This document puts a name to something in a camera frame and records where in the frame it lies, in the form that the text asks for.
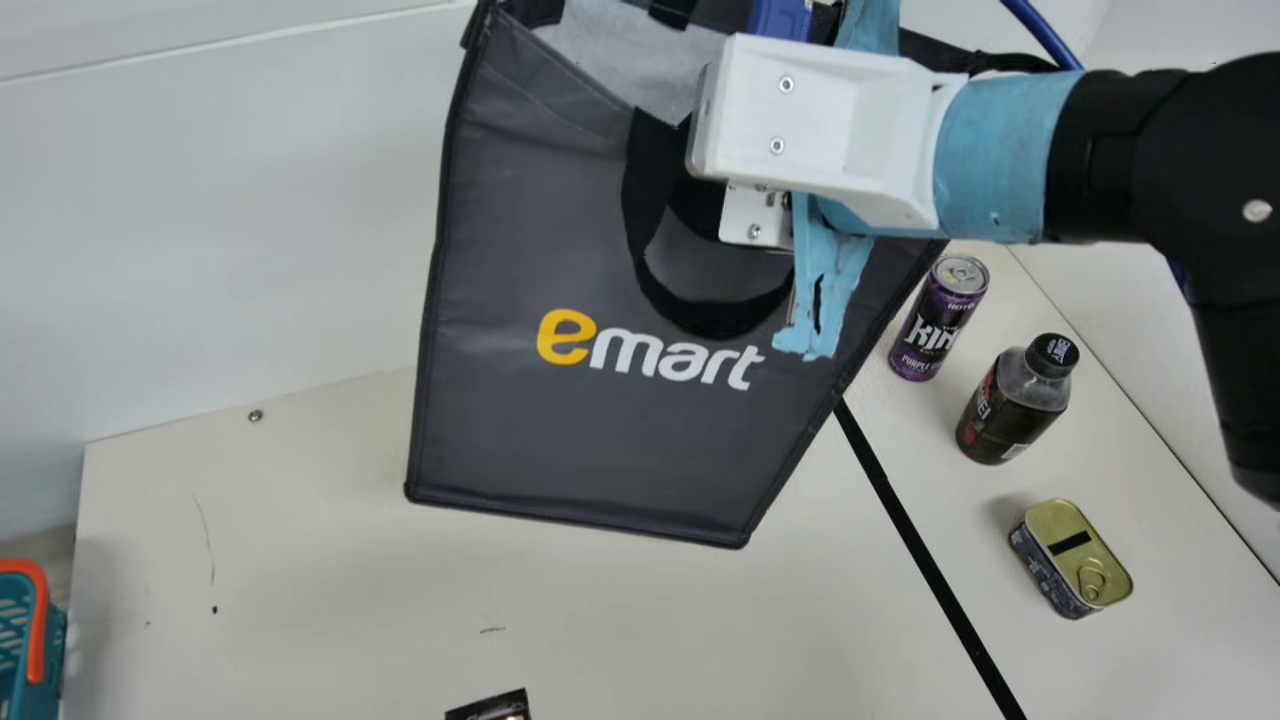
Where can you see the rectangular tin with gold lid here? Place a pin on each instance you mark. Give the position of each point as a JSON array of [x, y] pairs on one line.
[[1075, 560]]

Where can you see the teal shopping basket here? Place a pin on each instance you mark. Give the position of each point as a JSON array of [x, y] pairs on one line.
[[25, 650]]

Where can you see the dark coffee bottle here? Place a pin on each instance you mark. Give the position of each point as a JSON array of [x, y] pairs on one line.
[[1010, 410]]

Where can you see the purple drink can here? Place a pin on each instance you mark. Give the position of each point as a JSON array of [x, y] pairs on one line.
[[935, 325]]

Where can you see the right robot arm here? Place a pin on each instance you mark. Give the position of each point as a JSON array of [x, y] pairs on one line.
[[1200, 150]]

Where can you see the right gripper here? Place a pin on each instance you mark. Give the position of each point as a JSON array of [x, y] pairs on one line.
[[1000, 160]]

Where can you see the black strip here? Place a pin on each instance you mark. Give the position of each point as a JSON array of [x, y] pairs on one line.
[[920, 560]]

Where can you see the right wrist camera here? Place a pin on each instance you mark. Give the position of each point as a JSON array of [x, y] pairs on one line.
[[830, 110]]

